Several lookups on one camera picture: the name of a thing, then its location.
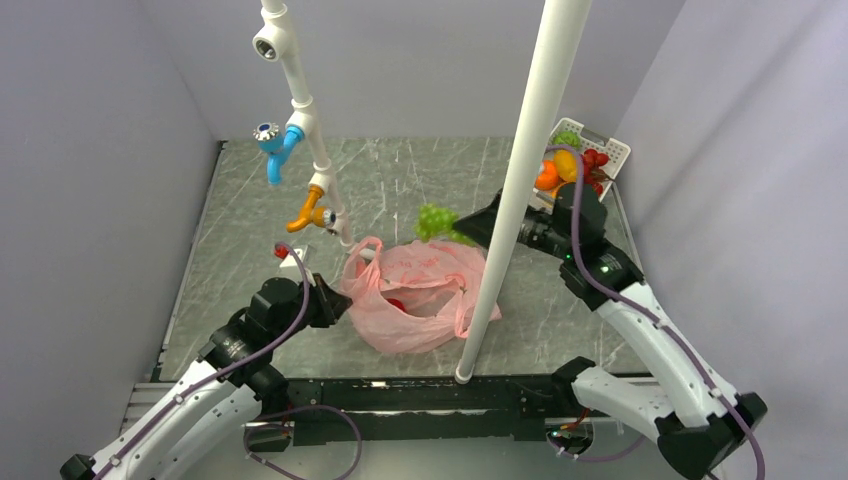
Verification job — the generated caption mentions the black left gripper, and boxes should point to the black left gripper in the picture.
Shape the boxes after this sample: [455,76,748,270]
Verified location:
[270,272,352,346]

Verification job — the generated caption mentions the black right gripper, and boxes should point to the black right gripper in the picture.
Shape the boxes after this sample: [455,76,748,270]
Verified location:
[453,183,575,260]

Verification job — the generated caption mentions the green fake grape bunch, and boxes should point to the green fake grape bunch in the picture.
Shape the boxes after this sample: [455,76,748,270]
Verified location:
[414,203,476,246]

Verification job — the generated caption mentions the red fake fruit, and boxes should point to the red fake fruit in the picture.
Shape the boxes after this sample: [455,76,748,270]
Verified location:
[386,298,407,313]

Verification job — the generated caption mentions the pink plastic bag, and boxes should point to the pink plastic bag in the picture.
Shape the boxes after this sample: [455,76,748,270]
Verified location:
[339,236,486,354]

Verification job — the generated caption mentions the yellow fake mango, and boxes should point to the yellow fake mango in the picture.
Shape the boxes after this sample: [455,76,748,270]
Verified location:
[549,182,566,199]

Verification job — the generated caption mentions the orange fake fruit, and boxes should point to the orange fake fruit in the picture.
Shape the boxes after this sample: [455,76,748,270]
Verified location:
[534,160,562,191]

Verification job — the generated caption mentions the red lychee bunch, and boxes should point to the red lychee bunch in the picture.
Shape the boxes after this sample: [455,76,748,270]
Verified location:
[581,149,611,197]

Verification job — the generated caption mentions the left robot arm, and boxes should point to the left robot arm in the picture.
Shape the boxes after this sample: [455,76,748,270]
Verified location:
[59,274,353,479]

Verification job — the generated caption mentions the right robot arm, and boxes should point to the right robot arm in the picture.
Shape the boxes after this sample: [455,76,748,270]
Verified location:
[517,184,767,479]

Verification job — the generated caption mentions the green fake lime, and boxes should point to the green fake lime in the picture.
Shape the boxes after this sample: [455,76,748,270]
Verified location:
[551,131,582,150]

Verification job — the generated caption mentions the orange faucet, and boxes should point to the orange faucet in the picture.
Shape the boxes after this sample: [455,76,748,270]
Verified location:
[286,185,337,233]

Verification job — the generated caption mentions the white plastic basket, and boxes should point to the white plastic basket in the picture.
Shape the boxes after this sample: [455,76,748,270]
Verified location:
[530,118,631,213]

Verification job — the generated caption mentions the blue faucet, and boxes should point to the blue faucet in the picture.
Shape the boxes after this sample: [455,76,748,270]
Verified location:
[253,122,305,185]

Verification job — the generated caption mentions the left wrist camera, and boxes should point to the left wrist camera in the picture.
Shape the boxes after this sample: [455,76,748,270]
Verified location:
[274,242,310,277]

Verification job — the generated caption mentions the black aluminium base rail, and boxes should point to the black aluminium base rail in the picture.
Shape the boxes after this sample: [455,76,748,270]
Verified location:
[288,374,584,446]

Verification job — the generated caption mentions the white PVC pipe frame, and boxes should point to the white PVC pipe frame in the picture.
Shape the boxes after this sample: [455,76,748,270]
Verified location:
[252,1,591,384]

